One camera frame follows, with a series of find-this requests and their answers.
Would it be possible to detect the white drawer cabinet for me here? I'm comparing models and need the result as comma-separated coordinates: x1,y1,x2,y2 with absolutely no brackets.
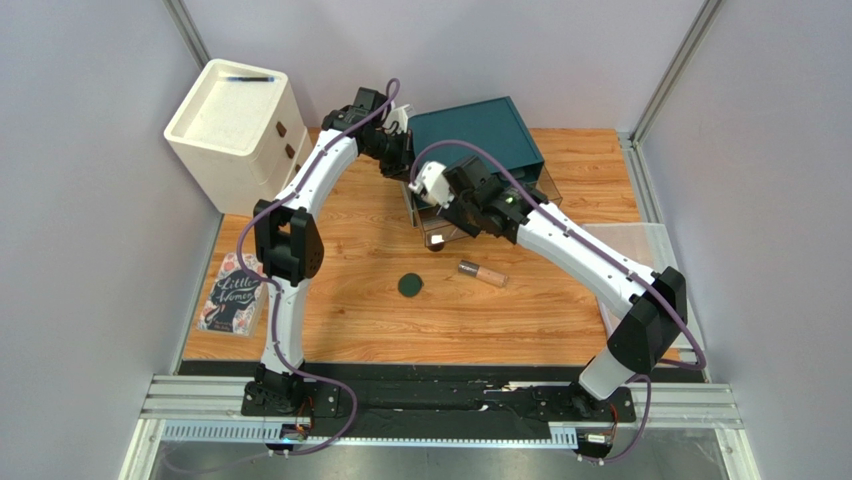
164,59,314,216

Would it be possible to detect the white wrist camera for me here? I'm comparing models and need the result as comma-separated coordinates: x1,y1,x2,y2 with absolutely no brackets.
408,161,455,207
383,104,415,134

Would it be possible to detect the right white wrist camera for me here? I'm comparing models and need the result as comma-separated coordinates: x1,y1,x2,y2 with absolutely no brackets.
408,161,455,207

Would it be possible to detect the Little Women book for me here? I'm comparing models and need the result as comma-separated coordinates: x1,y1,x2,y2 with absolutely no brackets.
195,252,266,337

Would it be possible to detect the teal drawer organizer box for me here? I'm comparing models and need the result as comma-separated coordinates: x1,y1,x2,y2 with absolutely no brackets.
407,97,544,185

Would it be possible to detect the peach lip gloss tube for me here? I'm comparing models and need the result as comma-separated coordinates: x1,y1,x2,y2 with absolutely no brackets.
457,260,508,288

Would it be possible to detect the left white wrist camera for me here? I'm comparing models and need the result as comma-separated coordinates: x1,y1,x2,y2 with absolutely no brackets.
383,104,415,134

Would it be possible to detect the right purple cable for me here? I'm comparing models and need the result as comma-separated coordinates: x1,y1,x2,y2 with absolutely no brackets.
409,138,708,466

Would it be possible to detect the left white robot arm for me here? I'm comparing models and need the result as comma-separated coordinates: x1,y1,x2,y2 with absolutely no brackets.
241,78,414,416

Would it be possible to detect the dark green round compact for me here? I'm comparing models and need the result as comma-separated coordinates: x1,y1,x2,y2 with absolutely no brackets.
397,273,424,298

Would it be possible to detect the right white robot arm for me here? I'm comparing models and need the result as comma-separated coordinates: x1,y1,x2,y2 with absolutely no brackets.
416,156,688,406

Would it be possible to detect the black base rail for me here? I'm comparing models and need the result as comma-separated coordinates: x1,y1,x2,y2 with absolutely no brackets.
241,363,641,423

